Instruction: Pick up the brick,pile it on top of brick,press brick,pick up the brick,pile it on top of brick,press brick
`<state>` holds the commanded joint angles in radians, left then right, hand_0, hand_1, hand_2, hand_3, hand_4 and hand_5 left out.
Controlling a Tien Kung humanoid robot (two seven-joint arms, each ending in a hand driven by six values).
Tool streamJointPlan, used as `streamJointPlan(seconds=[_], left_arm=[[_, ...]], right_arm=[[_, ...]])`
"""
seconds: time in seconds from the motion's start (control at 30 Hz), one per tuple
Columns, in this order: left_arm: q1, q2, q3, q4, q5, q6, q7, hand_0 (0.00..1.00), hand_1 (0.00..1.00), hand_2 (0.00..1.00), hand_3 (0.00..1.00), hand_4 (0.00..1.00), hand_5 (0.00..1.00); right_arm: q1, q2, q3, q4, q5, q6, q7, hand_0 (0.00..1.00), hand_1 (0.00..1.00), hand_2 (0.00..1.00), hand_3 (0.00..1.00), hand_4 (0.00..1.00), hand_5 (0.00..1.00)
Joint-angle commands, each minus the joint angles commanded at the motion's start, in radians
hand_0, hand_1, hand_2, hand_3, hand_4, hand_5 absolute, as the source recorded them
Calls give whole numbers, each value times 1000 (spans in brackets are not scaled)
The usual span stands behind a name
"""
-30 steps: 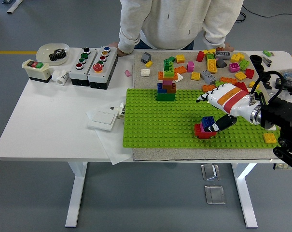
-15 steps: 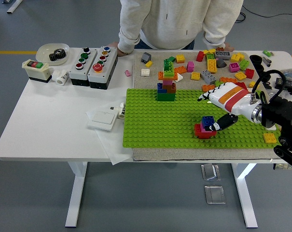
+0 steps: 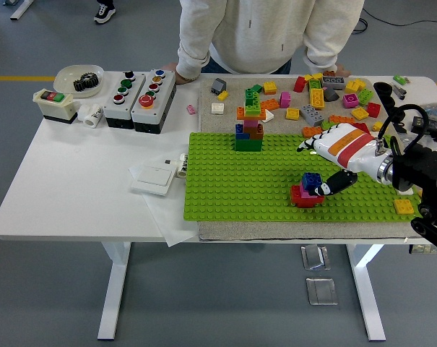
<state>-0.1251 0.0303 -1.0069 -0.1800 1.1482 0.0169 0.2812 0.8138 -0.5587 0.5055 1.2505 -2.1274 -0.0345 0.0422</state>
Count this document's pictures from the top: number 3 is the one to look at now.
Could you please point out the person's right hand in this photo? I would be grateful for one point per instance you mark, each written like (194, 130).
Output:
(170, 67)

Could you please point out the dark grey slope brick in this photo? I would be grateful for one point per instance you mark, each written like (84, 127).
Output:
(218, 86)

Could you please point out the three-button control box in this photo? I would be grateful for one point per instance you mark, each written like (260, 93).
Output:
(111, 112)

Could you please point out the magenta two-by-two brick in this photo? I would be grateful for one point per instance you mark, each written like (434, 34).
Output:
(305, 193)

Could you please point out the translucent white sheet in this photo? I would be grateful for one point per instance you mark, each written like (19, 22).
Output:
(167, 226)

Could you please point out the small green block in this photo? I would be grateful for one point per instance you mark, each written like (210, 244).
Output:
(398, 79)

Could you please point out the small white slope brick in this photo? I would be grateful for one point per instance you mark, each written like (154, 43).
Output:
(269, 115)

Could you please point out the white table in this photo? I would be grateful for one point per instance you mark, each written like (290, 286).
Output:
(77, 162)

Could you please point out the white bowl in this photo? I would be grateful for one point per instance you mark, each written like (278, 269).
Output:
(63, 77)

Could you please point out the multicoloured brick tower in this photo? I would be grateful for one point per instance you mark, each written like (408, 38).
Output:
(247, 145)

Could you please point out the grey-brown mat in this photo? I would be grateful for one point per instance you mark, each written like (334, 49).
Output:
(240, 231)

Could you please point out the orange brick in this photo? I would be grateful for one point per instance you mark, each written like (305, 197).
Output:
(270, 105)
(341, 119)
(310, 133)

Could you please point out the red two-by-four brick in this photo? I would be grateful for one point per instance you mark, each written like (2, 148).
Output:
(362, 127)
(297, 201)

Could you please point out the white furniture foot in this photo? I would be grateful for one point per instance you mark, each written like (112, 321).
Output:
(21, 9)

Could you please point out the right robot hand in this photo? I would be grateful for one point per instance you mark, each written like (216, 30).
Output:
(351, 148)

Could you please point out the white wall switch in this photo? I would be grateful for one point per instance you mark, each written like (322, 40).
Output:
(153, 179)

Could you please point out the person's left forearm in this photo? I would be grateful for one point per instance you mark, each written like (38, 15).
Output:
(324, 50)

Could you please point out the beige red-green switch box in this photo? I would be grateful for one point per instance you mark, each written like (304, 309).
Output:
(55, 110)

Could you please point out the long green brick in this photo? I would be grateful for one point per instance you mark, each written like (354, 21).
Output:
(326, 124)

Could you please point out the metal floor socket cover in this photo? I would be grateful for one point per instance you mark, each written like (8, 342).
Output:
(322, 291)
(315, 257)

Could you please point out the brown brick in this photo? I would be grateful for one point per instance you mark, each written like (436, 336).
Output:
(329, 73)

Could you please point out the small pink brick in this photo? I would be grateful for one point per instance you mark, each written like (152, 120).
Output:
(191, 109)

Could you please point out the control box with emergency stop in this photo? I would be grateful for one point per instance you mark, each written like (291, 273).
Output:
(156, 112)

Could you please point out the black metal gears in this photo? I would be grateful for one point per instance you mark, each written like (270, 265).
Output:
(85, 83)

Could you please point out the small yellow brick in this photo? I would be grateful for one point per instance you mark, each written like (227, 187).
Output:
(308, 77)
(222, 96)

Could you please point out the blue two-by-two brick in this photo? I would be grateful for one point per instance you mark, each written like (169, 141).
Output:
(309, 179)

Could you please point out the white flat brick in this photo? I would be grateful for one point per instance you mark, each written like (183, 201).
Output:
(217, 108)

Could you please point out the person's right forearm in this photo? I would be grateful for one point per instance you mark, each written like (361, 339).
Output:
(193, 54)

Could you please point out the person's left hand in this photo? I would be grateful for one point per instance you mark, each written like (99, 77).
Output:
(342, 71)

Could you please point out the desk control panel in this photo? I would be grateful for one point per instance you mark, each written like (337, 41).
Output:
(416, 250)

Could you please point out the grey two-by-four brick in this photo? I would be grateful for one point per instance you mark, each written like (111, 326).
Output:
(312, 115)

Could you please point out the metal hand tool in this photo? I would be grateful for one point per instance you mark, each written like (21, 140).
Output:
(398, 92)

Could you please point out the person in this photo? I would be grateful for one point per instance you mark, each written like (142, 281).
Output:
(261, 32)
(104, 12)

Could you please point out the green studded baseplate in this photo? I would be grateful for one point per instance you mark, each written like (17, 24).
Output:
(240, 188)

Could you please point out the white pipe tee fitting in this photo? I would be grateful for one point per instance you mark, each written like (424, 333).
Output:
(91, 116)

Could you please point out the white table leg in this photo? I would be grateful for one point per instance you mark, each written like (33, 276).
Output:
(117, 282)
(366, 289)

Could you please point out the long yellow brick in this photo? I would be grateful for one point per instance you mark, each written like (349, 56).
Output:
(317, 98)

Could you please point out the grey brick with rings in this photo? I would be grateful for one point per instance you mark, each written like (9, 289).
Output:
(333, 82)

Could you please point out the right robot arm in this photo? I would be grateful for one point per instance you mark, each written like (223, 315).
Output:
(420, 170)

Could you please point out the black electronic module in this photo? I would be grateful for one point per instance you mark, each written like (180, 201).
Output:
(436, 126)

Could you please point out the small white printed fitting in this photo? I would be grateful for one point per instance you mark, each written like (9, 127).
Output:
(182, 168)

